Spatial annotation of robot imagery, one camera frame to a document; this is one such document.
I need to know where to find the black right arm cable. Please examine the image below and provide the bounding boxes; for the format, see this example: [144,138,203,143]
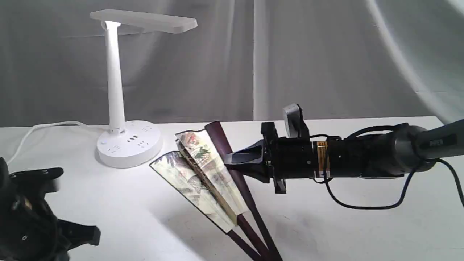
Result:
[310,125,464,211]

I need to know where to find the white lamp power cord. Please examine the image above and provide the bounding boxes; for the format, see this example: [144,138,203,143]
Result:
[7,121,109,163]

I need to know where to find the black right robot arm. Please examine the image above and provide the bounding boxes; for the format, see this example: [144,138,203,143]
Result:
[223,120,463,194]

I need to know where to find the painted paper folding fan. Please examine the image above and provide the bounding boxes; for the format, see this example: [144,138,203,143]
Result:
[150,121,282,261]

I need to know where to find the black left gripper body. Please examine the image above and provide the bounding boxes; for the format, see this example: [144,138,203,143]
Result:
[0,158,101,261]

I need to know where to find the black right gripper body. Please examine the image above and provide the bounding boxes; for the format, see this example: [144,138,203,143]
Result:
[261,122,315,194]

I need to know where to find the grey backdrop curtain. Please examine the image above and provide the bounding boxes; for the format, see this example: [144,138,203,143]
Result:
[0,0,464,127]

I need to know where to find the white desk lamp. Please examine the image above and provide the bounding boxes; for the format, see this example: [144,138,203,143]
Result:
[90,9,198,169]

